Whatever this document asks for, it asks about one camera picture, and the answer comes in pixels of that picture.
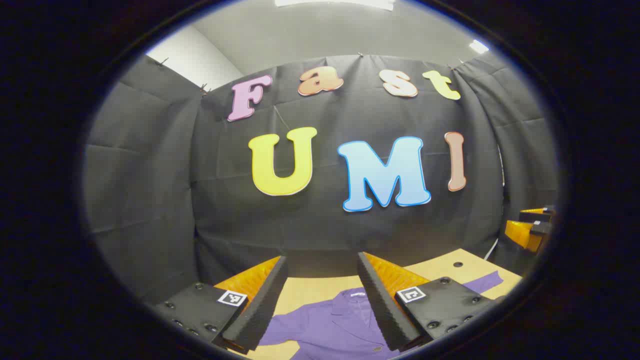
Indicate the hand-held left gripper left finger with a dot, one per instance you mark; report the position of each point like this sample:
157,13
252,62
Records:
260,310

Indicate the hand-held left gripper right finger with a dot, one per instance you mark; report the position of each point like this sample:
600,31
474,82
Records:
382,310

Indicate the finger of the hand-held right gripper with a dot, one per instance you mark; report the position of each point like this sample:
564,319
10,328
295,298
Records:
537,216
520,234

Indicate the purple collared shirt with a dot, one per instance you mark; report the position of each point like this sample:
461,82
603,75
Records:
330,325

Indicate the small ceiling light panel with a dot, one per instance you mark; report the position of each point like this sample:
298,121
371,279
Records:
478,46

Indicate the long ceiling light panel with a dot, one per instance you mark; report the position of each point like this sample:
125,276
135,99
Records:
335,3

